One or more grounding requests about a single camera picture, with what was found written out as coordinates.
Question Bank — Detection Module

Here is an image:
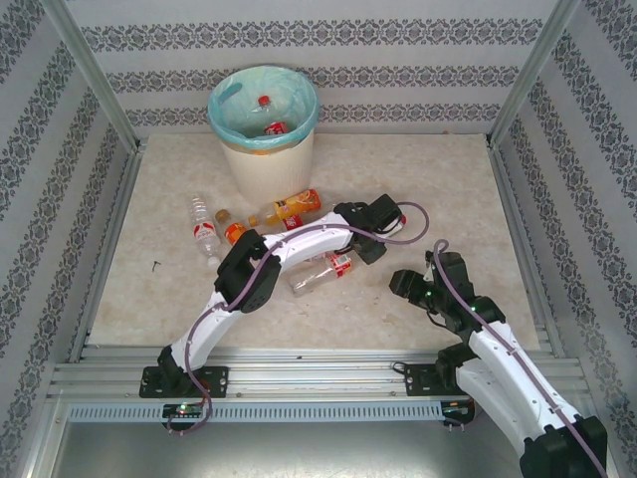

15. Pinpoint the small orange bottle gold cap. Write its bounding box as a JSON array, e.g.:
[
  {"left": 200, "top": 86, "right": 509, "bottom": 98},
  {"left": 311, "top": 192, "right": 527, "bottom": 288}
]
[{"left": 214, "top": 208, "right": 250, "bottom": 246}]

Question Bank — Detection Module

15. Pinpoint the clear water bottle white cap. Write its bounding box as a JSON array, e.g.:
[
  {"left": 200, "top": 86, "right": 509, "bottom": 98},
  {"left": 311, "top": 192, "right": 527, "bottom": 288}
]
[{"left": 187, "top": 195, "right": 224, "bottom": 270}]

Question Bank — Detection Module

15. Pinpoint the cream plastic waste bin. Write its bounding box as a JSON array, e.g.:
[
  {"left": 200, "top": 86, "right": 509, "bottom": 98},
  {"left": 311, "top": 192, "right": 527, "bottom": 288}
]
[{"left": 218, "top": 128, "right": 316, "bottom": 204}]

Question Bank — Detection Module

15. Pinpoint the teal plastic bin liner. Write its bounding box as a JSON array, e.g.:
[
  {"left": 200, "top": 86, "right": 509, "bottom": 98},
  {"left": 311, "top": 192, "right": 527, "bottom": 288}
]
[{"left": 206, "top": 62, "right": 320, "bottom": 150}]

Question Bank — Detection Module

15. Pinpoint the orange juice plastic bottle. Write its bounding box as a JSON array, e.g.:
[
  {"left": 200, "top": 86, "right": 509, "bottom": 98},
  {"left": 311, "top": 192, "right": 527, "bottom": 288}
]
[{"left": 247, "top": 188, "right": 323, "bottom": 231}]

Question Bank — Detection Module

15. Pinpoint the right circuit board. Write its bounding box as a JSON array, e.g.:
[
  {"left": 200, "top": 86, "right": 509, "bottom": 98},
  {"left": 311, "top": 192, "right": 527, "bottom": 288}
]
[{"left": 441, "top": 399, "right": 477, "bottom": 417}]

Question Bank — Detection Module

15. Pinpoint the circuit board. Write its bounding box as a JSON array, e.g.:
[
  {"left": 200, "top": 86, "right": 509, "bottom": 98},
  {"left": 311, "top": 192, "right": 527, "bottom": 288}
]
[
  {"left": 441, "top": 399, "right": 477, "bottom": 417},
  {"left": 162, "top": 402, "right": 206, "bottom": 418}
]

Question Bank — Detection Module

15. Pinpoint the left circuit board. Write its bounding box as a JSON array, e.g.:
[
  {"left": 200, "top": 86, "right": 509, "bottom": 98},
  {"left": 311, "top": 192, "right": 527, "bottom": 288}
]
[{"left": 162, "top": 402, "right": 206, "bottom": 418}]

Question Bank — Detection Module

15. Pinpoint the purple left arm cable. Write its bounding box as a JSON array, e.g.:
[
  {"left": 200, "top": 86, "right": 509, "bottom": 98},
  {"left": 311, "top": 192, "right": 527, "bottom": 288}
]
[{"left": 166, "top": 200, "right": 432, "bottom": 439}]

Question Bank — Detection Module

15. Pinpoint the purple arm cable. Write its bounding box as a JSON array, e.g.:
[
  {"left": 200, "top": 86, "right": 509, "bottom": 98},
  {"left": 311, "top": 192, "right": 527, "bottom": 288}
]
[
  {"left": 431, "top": 238, "right": 611, "bottom": 478},
  {"left": 166, "top": 200, "right": 432, "bottom": 439}
]

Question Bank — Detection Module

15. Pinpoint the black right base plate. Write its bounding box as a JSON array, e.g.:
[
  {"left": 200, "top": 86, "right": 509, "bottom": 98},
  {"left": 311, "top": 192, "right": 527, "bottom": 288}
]
[{"left": 401, "top": 362, "right": 479, "bottom": 398}]

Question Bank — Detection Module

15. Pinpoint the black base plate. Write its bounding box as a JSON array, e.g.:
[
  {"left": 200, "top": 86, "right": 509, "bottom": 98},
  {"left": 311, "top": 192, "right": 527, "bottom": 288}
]
[
  {"left": 138, "top": 365, "right": 230, "bottom": 399},
  {"left": 401, "top": 362, "right": 479, "bottom": 398}
]

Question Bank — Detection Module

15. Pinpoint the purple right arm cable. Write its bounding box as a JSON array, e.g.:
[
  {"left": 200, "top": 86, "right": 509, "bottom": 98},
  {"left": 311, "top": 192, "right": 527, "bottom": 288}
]
[{"left": 431, "top": 238, "right": 611, "bottom": 478}]

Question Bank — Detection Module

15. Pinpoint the aluminium side rail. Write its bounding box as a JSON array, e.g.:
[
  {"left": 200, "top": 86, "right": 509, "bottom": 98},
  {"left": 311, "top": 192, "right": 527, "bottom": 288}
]
[
  {"left": 487, "top": 141, "right": 566, "bottom": 359},
  {"left": 67, "top": 141, "right": 148, "bottom": 362}
]

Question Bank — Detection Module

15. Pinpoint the aluminium mounting rail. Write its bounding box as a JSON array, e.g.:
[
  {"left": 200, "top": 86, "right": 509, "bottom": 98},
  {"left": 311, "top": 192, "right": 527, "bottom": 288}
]
[{"left": 47, "top": 346, "right": 583, "bottom": 402}]

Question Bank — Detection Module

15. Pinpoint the grey slotted cable duct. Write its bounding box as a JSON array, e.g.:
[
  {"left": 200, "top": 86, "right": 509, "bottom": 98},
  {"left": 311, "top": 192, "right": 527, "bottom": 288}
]
[{"left": 67, "top": 400, "right": 444, "bottom": 424}]

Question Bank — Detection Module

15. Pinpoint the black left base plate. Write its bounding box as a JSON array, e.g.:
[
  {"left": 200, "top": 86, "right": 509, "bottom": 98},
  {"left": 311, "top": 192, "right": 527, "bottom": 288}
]
[{"left": 138, "top": 365, "right": 230, "bottom": 399}]

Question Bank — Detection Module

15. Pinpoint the aluminium frame post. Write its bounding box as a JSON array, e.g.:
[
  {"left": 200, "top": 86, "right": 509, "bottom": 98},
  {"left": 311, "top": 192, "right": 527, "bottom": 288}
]
[
  {"left": 39, "top": 0, "right": 145, "bottom": 153},
  {"left": 487, "top": 0, "right": 582, "bottom": 145}
]

